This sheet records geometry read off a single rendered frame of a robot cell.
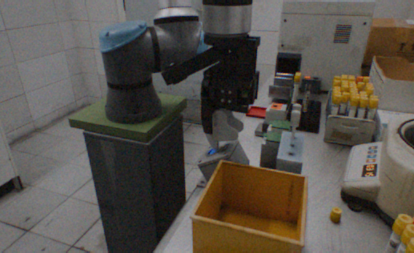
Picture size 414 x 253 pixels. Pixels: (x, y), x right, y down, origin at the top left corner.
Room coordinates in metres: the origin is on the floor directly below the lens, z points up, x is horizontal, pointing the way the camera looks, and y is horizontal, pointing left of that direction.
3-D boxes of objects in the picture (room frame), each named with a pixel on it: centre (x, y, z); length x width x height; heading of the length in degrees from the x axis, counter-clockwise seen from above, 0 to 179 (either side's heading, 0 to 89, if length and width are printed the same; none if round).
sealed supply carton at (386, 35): (1.38, -0.85, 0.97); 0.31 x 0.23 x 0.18; 153
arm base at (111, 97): (0.75, 0.21, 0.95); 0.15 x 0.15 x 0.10
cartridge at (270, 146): (0.54, -0.14, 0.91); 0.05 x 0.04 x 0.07; 69
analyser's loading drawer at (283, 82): (0.97, -0.26, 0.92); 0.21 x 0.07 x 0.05; 159
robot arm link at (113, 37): (0.75, 0.20, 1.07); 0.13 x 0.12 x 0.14; 110
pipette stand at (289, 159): (0.44, -0.14, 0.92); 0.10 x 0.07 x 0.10; 162
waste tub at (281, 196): (0.31, -0.06, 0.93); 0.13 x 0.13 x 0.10; 71
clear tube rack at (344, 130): (0.71, -0.36, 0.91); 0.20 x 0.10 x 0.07; 159
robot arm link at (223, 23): (0.48, -0.03, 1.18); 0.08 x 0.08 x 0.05
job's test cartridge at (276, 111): (0.68, -0.17, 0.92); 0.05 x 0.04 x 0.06; 67
